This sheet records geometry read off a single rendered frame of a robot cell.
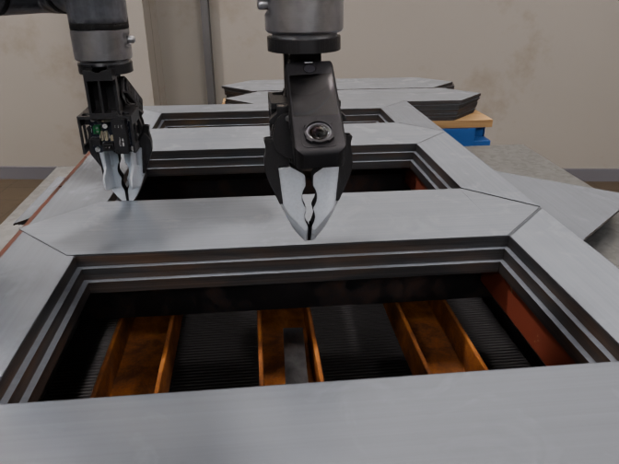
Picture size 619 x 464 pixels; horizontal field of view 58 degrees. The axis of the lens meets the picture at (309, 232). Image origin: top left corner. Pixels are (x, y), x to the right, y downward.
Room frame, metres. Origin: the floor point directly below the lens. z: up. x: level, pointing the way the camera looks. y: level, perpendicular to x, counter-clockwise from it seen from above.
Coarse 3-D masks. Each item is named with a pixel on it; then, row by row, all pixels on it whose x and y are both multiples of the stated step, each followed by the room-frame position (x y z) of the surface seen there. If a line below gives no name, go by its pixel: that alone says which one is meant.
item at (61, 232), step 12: (96, 204) 0.77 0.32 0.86; (60, 216) 0.73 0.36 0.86; (72, 216) 0.73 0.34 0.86; (84, 216) 0.73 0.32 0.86; (48, 228) 0.69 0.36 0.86; (60, 228) 0.69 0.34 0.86; (72, 228) 0.69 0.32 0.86; (84, 228) 0.69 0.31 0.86; (48, 240) 0.65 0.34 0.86; (60, 240) 0.65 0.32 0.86; (72, 240) 0.65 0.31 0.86
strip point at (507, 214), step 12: (468, 192) 0.83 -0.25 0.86; (480, 204) 0.78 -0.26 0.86; (492, 204) 0.78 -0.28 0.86; (504, 204) 0.78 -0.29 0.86; (516, 204) 0.78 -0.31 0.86; (528, 204) 0.78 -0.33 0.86; (492, 216) 0.73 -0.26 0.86; (504, 216) 0.73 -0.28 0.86; (516, 216) 0.73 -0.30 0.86; (528, 216) 0.73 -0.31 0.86; (504, 228) 0.69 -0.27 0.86
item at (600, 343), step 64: (128, 256) 0.62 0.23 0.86; (192, 256) 0.62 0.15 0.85; (256, 256) 0.63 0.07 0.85; (320, 256) 0.64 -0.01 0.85; (384, 256) 0.64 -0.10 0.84; (448, 256) 0.65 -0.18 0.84; (512, 256) 0.64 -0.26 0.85; (64, 320) 0.51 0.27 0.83; (576, 320) 0.49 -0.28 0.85; (0, 384) 0.38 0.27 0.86
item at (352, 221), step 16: (352, 192) 0.83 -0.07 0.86; (336, 208) 0.76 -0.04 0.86; (352, 208) 0.76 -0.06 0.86; (368, 208) 0.76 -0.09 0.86; (336, 224) 0.70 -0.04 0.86; (352, 224) 0.70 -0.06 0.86; (368, 224) 0.70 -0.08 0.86; (336, 240) 0.65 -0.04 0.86; (352, 240) 0.65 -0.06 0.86; (368, 240) 0.65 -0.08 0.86; (384, 240) 0.65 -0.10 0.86
